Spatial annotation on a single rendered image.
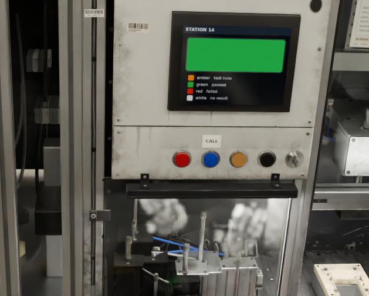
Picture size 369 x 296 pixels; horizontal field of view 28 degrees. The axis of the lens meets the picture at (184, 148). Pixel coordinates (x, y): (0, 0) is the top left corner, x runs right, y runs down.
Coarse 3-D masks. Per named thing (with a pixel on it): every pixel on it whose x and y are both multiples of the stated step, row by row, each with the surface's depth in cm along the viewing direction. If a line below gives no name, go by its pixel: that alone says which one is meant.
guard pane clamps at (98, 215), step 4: (92, 212) 157; (96, 212) 157; (100, 212) 157; (104, 212) 157; (108, 212) 157; (92, 216) 157; (96, 216) 157; (100, 216) 158; (104, 216) 158; (108, 216) 158; (92, 220) 158; (96, 220) 158; (100, 220) 158; (104, 220) 158; (108, 220) 158
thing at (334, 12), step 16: (336, 0) 144; (336, 16) 145; (320, 96) 152; (320, 112) 153; (320, 128) 155; (304, 208) 163; (304, 224) 164; (288, 240) 166; (304, 240) 166; (288, 256) 168; (288, 272) 169
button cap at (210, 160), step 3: (210, 153) 153; (213, 153) 153; (207, 156) 152; (210, 156) 153; (213, 156) 153; (216, 156) 153; (204, 159) 153; (207, 159) 153; (210, 159) 153; (213, 159) 153; (216, 159) 153; (204, 162) 153; (207, 162) 153; (210, 162) 153; (213, 162) 153; (216, 162) 153; (207, 165) 153; (210, 165) 153; (213, 165) 153
